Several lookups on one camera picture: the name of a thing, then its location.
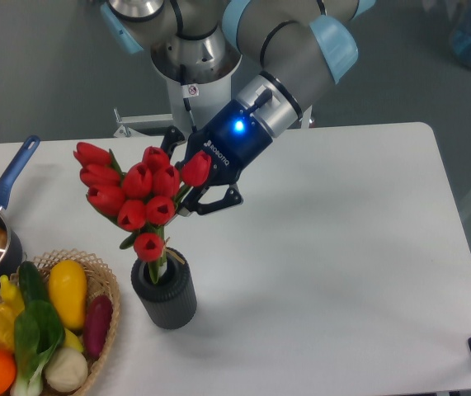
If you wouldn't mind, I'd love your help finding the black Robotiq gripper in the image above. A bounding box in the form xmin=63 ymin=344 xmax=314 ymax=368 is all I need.
xmin=160 ymin=100 xmax=272 ymax=216

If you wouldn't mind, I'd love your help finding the red tulip bouquet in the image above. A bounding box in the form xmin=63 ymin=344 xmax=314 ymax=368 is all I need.
xmin=73 ymin=142 xmax=212 ymax=284

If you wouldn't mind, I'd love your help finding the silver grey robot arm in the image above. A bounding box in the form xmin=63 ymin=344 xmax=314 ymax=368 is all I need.
xmin=101 ymin=1 xmax=372 ymax=215

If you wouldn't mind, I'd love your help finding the dark grey ribbed vase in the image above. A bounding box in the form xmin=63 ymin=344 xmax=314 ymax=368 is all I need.
xmin=131 ymin=248 xmax=197 ymax=330

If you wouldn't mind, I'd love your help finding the woven wicker basket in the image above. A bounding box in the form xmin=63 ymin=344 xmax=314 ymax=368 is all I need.
xmin=32 ymin=249 xmax=120 ymax=395

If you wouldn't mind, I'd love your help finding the yellow squash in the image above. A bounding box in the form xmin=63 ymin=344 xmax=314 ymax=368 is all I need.
xmin=48 ymin=260 xmax=87 ymax=332

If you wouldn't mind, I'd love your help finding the purple eggplant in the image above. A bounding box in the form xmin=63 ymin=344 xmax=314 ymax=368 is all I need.
xmin=82 ymin=295 xmax=113 ymax=359

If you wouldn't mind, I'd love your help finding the dark green cucumber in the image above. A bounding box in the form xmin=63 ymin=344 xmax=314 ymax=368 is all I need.
xmin=17 ymin=261 xmax=50 ymax=306

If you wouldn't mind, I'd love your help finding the yellow banana piece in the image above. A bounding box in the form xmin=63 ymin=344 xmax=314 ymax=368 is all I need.
xmin=63 ymin=328 xmax=84 ymax=353

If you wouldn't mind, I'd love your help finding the small yellow pepper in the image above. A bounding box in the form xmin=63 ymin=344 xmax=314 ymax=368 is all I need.
xmin=0 ymin=275 xmax=25 ymax=315

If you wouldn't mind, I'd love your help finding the green bok choy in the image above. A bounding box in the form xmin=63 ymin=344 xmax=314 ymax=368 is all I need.
xmin=11 ymin=300 xmax=64 ymax=395

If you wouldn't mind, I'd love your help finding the beige round garlic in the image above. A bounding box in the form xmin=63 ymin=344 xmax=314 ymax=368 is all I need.
xmin=45 ymin=347 xmax=88 ymax=393

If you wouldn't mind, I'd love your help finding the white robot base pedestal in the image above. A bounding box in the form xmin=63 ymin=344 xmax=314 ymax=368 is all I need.
xmin=115 ymin=60 xmax=312 ymax=138

